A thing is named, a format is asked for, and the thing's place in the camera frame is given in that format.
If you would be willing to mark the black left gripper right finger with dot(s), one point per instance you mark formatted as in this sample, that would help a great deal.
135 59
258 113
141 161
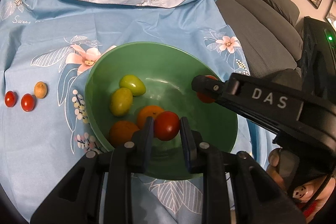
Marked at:
201 157

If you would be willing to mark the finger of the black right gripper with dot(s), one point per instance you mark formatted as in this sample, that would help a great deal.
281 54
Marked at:
215 89

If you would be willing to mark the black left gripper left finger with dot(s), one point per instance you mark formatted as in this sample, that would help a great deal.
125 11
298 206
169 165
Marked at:
132 157

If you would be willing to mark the orange mandarin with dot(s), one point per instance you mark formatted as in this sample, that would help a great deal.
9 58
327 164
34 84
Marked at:
148 111
121 132

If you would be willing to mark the red cherry tomato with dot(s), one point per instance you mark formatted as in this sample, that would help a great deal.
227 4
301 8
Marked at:
27 102
204 98
166 126
10 99

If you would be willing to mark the person's right hand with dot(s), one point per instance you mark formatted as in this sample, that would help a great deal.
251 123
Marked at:
302 194

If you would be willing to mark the yellow-green oval fruit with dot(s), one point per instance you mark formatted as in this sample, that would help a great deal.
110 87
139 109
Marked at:
121 102

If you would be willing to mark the green oval fruit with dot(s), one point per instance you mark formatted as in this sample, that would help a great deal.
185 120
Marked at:
134 84

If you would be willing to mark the green plastic bowl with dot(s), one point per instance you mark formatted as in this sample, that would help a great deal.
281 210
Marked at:
167 73

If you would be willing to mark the grey sofa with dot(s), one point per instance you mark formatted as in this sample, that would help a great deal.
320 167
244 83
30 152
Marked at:
270 42

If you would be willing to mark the blue floral cloth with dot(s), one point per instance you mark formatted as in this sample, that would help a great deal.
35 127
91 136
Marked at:
58 41

